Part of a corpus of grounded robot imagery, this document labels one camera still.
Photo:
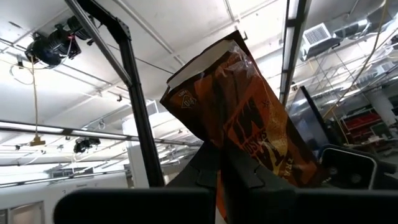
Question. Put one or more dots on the long LED light bar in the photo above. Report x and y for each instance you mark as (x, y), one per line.
(93, 133)

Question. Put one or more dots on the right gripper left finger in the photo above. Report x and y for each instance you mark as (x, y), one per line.
(205, 168)

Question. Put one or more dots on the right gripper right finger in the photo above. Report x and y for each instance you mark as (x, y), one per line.
(248, 193)

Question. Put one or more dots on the white grille ventilation unit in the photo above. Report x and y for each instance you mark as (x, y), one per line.
(317, 39)

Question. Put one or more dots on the black ceiling light fixture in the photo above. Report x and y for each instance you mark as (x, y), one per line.
(293, 46)

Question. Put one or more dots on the red bin shelf rack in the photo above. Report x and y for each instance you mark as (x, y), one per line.
(362, 123)

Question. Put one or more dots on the black monitor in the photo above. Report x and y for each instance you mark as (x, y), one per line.
(308, 119)

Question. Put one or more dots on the black aluminium rig frame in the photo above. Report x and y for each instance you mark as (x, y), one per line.
(140, 109)

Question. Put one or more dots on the small orange snack packet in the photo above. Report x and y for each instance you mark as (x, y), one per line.
(242, 102)

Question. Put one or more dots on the black device with white rim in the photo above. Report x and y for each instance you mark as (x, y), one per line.
(348, 169)

